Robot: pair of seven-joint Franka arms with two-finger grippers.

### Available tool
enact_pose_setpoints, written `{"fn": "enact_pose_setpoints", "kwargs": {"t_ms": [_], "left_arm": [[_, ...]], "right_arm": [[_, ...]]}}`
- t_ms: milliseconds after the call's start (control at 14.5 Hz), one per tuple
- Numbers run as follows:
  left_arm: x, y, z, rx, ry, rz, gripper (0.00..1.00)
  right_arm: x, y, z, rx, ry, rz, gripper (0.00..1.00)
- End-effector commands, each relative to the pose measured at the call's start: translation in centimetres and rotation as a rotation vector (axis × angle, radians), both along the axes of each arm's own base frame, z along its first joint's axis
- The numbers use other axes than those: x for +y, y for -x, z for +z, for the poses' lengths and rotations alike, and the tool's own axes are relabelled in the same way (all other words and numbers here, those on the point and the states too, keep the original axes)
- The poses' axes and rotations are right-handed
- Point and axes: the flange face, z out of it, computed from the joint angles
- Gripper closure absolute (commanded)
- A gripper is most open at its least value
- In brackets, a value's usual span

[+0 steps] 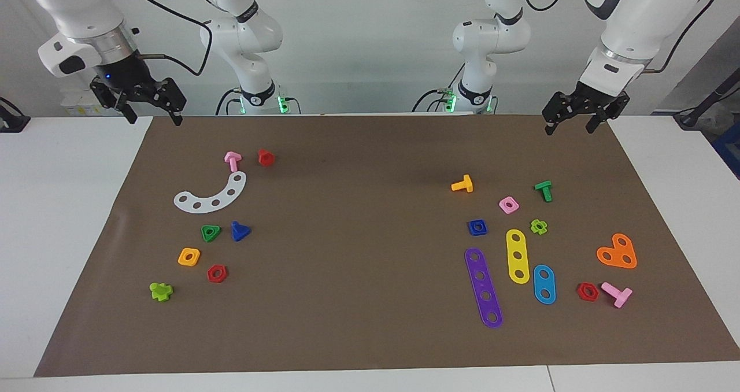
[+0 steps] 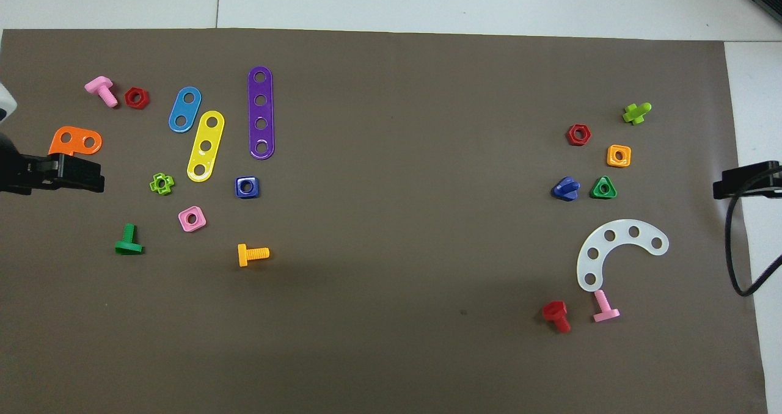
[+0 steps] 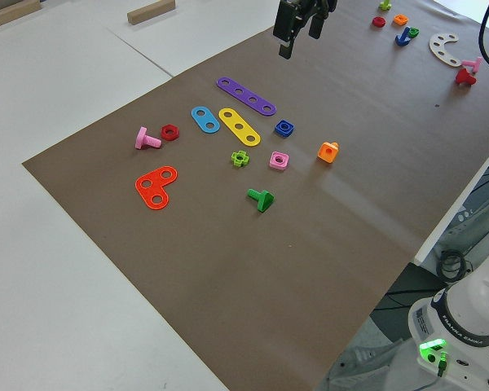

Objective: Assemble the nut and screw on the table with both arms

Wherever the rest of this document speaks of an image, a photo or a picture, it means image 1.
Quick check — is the black stand with pole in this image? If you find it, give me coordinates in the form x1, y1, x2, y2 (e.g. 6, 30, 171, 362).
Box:
674, 71, 740, 130

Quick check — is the black table clamp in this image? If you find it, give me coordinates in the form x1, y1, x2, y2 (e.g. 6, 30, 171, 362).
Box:
0, 96, 31, 134

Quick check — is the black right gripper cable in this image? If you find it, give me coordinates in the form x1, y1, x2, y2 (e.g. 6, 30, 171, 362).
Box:
136, 0, 214, 77

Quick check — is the orange heart-shaped plate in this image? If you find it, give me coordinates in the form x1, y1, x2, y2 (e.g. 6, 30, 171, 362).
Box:
596, 233, 638, 269

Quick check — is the blue crate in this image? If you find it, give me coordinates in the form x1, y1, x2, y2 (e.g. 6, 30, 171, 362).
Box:
712, 120, 740, 180

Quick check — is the blue two-hole strip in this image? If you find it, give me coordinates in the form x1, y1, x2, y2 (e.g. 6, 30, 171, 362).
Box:
533, 264, 557, 305

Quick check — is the black right base cable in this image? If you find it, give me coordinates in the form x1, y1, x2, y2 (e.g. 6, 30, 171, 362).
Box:
215, 87, 242, 116

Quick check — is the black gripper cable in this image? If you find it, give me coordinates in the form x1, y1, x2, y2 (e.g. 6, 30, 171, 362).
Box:
642, 0, 719, 75
136, 0, 214, 77

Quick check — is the brown table mat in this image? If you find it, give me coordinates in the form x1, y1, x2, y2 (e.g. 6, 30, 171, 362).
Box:
34, 114, 740, 377

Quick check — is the purple four-hole strip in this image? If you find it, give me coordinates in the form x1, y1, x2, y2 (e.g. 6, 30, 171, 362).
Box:
464, 247, 504, 329

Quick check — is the white cardboard box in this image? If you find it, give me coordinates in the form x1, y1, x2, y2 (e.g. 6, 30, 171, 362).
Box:
61, 88, 108, 117

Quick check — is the black left base cable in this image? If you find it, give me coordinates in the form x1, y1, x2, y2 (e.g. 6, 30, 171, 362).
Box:
412, 88, 449, 114

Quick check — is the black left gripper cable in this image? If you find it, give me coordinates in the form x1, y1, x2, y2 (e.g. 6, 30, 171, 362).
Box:
642, 0, 719, 75

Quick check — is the white curved perforated plate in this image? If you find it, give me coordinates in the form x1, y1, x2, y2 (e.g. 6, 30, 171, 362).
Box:
173, 171, 247, 214

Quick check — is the black base cable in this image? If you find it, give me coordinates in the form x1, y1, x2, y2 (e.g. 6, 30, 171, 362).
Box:
412, 88, 449, 114
215, 87, 242, 116

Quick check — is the yellow three-hole strip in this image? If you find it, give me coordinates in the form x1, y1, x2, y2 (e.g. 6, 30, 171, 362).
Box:
506, 229, 531, 285

